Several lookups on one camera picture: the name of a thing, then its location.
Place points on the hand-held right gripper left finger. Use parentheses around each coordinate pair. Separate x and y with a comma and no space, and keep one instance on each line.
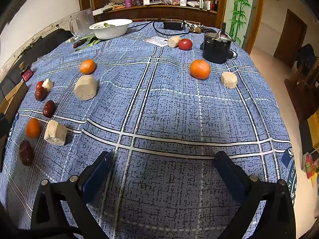
(97,176)

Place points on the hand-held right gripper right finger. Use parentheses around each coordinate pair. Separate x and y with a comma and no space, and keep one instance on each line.
(231,176)

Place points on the beige round cake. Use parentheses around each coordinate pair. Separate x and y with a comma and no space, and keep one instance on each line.
(48,84)
(55,132)
(174,41)
(229,80)

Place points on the red date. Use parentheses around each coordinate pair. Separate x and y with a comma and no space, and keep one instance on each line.
(40,95)
(26,152)
(49,108)

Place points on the orange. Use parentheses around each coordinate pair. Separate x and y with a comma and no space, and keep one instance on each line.
(87,66)
(33,128)
(199,69)

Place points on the brown round ball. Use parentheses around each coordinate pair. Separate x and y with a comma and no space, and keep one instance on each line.
(86,87)

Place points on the small red tomato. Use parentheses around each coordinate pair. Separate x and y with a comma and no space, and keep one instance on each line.
(38,84)

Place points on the cardboard box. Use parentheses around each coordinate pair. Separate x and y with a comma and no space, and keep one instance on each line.
(13,99)

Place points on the colourful packages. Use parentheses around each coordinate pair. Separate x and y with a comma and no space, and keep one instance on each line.
(310,165)

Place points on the yellow box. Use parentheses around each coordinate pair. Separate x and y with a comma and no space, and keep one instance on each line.
(313,129)

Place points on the blue plaid tablecloth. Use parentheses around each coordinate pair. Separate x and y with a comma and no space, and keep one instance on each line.
(162,104)

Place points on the black jar with lid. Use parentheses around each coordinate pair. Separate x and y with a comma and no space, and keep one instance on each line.
(26,73)

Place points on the black cylindrical motor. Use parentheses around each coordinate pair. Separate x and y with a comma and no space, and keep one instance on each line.
(215,51)

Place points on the dark purple date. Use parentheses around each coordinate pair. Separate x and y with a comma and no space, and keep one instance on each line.
(81,41)
(76,45)

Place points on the wooden chair with dark cloth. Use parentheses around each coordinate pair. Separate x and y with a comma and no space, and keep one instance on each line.
(305,64)

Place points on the green leafy vegetable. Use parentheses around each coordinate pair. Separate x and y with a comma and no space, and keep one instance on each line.
(91,40)

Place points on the black leather sofa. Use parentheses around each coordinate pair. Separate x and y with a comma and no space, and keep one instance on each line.
(39,49)

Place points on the white bowl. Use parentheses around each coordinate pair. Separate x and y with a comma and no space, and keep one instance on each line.
(111,31)

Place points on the white paper card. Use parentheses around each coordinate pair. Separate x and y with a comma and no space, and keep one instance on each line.
(157,40)

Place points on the brown wooden door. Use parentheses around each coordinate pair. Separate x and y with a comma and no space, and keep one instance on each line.
(290,37)

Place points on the green leaves in bowl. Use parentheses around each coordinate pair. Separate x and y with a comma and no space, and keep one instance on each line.
(107,25)

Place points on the clear glass pitcher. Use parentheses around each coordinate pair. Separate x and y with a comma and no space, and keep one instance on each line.
(84,22)

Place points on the black power adapter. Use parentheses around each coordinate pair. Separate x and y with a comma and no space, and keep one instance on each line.
(173,25)

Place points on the bamboo print panel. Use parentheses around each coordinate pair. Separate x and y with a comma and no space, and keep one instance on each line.
(240,10)

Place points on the wooden counter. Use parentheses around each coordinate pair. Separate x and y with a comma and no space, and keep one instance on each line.
(154,13)

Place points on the white small boxes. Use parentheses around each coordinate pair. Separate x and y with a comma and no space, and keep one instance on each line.
(195,4)

